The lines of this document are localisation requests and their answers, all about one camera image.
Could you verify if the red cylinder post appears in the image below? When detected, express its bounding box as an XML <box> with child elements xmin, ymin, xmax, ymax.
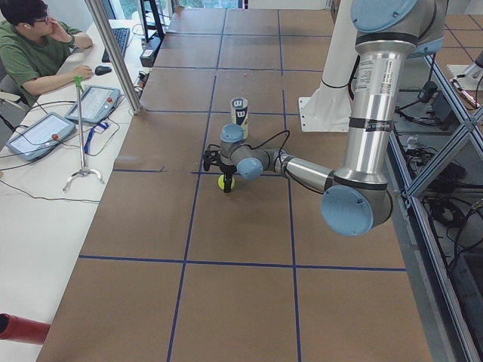
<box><xmin>1</xmin><ymin>314</ymin><xmax>51</xmax><ymax>345</ymax></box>

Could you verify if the far grey teach pendant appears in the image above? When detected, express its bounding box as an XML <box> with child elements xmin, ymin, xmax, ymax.
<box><xmin>81</xmin><ymin>85</ymin><xmax>121</xmax><ymax>124</ymax></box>

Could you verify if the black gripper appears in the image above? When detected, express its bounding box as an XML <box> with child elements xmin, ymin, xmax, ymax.
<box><xmin>204</xmin><ymin>149</ymin><xmax>237</xmax><ymax>193</ymax></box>

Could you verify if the grey teach pendant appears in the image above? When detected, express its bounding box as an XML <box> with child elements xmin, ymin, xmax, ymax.
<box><xmin>81</xmin><ymin>85</ymin><xmax>121</xmax><ymax>124</ymax></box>
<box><xmin>6</xmin><ymin>112</ymin><xmax>75</xmax><ymax>161</ymax></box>

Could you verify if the grey aluminium frame post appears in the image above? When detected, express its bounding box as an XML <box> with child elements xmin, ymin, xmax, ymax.
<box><xmin>85</xmin><ymin>0</ymin><xmax>142</xmax><ymax>115</ymax></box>

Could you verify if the black computer keyboard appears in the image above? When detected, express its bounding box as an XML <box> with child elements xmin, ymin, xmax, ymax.
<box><xmin>101</xmin><ymin>27</ymin><xmax>130</xmax><ymax>63</ymax></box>

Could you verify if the black computer mouse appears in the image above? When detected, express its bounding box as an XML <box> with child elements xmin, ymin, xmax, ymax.
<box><xmin>94</xmin><ymin>66</ymin><xmax>112</xmax><ymax>75</ymax></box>

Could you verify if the person in green shirt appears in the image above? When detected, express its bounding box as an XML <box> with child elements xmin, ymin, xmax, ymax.
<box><xmin>1</xmin><ymin>1</ymin><xmax>94</xmax><ymax>106</ymax></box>

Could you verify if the near grey teach pendant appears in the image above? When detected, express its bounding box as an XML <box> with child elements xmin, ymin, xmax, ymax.
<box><xmin>6</xmin><ymin>112</ymin><xmax>75</xmax><ymax>161</ymax></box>

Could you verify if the silver tripod stand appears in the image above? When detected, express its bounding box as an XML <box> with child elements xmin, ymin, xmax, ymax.
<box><xmin>63</xmin><ymin>75</ymin><xmax>105</xmax><ymax>192</ymax></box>

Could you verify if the clear plastic ball can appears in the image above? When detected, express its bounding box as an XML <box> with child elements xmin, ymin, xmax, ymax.
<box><xmin>230</xmin><ymin>97</ymin><xmax>248</xmax><ymax>140</ymax></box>

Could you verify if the blue lanyard strap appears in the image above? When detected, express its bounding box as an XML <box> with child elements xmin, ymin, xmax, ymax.
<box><xmin>83</xmin><ymin>121</ymin><xmax>110</xmax><ymax>155</ymax></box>

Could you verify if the yellow-green tennis ball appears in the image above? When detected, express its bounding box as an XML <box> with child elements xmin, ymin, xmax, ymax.
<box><xmin>217</xmin><ymin>175</ymin><xmax>235</xmax><ymax>191</ymax></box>

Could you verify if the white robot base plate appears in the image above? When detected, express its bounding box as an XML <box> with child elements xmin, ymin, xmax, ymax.
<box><xmin>298</xmin><ymin>96</ymin><xmax>351</xmax><ymax>133</ymax></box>

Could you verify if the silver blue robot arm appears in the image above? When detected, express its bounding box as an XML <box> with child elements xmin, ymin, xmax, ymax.
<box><xmin>203</xmin><ymin>1</ymin><xmax>447</xmax><ymax>237</ymax></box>

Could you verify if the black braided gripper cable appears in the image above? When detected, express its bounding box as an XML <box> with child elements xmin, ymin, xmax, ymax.
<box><xmin>248</xmin><ymin>130</ymin><xmax>291</xmax><ymax>152</ymax></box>

